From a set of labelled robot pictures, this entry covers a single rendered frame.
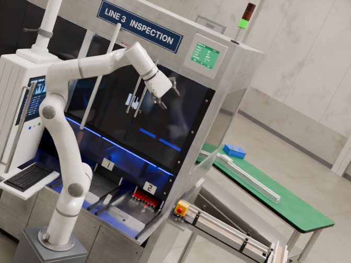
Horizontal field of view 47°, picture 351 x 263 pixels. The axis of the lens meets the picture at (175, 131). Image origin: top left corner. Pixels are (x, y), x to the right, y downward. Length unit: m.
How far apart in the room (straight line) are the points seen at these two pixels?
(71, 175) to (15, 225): 1.55
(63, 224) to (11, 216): 1.36
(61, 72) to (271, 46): 10.77
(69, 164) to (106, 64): 0.50
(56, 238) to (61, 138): 0.54
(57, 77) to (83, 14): 1.06
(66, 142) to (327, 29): 10.26
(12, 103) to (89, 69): 0.78
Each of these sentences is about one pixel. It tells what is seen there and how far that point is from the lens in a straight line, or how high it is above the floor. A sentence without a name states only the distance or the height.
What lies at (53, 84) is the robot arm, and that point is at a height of 1.65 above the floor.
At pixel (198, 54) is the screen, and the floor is 1.96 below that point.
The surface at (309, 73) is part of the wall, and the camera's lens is 11.62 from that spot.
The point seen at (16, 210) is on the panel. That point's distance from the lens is 3.40.
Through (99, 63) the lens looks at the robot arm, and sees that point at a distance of 1.83.
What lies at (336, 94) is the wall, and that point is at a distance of 11.24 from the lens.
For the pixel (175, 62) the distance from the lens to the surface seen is 2.57.
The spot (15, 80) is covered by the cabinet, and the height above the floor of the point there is 1.45.
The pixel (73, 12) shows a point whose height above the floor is 1.86.
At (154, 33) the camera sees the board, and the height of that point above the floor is 1.96.
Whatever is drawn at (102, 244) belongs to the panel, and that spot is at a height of 0.45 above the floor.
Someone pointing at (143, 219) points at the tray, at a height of 0.88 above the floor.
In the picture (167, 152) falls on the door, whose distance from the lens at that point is 2.66.
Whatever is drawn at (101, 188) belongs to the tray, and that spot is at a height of 0.88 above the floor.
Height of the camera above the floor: 2.17
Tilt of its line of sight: 16 degrees down
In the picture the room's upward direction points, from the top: 24 degrees clockwise
